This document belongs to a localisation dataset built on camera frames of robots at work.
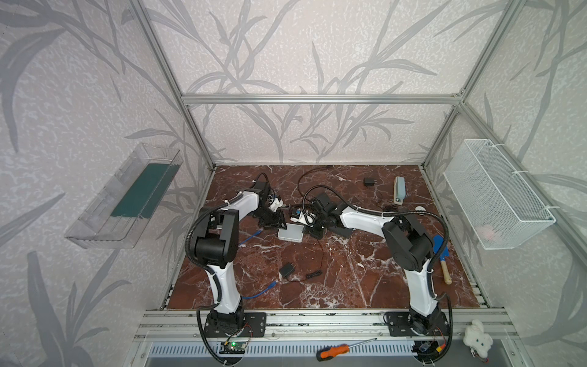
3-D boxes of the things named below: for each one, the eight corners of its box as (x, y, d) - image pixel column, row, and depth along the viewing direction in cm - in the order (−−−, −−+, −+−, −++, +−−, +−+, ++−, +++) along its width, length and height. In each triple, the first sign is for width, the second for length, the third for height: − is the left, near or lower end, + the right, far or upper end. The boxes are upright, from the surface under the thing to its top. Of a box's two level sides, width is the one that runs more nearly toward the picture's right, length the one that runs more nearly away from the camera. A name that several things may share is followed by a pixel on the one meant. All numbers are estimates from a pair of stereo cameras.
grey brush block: (393, 203, 108) (397, 195, 103) (394, 181, 117) (398, 172, 112) (401, 205, 107) (405, 197, 102) (401, 182, 116) (405, 174, 111)
